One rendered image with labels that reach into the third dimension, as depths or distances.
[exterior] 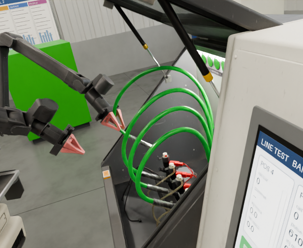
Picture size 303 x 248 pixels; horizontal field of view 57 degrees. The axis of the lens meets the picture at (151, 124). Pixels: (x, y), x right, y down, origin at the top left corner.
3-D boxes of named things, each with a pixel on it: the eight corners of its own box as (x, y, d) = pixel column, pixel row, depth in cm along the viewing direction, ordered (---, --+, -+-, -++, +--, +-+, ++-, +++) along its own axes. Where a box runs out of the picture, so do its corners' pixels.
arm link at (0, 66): (1, 36, 129) (-17, 31, 120) (26, 35, 126) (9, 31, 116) (4, 132, 135) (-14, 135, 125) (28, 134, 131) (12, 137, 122)
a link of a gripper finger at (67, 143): (85, 153, 94) (60, 138, 92) (75, 168, 97) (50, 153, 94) (89, 143, 100) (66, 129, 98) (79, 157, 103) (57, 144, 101)
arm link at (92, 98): (87, 96, 119) (80, 96, 113) (98, 84, 117) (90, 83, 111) (98, 108, 117) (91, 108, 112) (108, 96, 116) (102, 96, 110)
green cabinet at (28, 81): (81, 111, 516) (60, 39, 464) (93, 125, 442) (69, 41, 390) (28, 127, 485) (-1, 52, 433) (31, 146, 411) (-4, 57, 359)
